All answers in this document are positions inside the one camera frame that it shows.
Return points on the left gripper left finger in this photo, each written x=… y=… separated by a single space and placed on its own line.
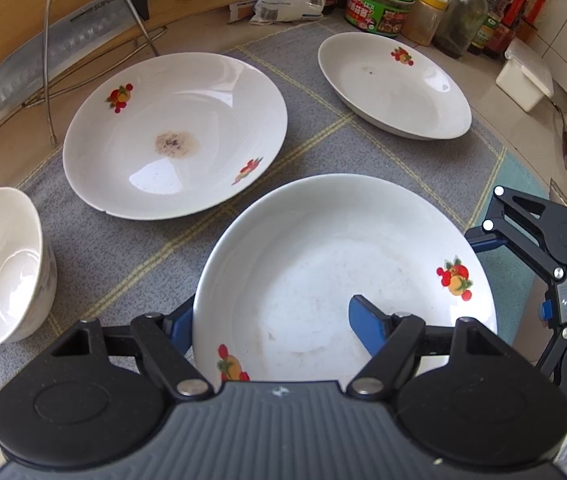
x=141 y=361

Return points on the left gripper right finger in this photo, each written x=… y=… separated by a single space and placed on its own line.
x=396 y=344

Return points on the white plate with fruit print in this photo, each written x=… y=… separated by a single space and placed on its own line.
x=272 y=303

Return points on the white floral bowl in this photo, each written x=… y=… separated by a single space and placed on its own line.
x=28 y=268

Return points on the stained white fruit plate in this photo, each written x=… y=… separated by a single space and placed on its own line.
x=174 y=135

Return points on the grey checked dish mat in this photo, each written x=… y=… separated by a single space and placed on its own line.
x=114 y=269

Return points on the metal spatula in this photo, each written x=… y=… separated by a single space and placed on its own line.
x=559 y=101

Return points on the white plastic seasoning box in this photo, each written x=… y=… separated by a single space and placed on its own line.
x=525 y=76

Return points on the tall yellow cap bottle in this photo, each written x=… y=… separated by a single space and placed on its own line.
x=531 y=16

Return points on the red label sauce bottle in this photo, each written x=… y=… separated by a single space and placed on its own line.
x=505 y=31

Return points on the clear bottle red cap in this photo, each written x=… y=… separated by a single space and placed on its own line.
x=460 y=23

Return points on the yellow lid spice jar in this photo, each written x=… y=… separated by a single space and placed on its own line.
x=423 y=19

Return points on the green label oil bottle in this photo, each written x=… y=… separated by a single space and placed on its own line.
x=487 y=29

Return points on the green lid round tub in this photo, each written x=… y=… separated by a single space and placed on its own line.
x=380 y=17

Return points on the black handled cleaver knife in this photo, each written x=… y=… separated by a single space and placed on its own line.
x=61 y=45

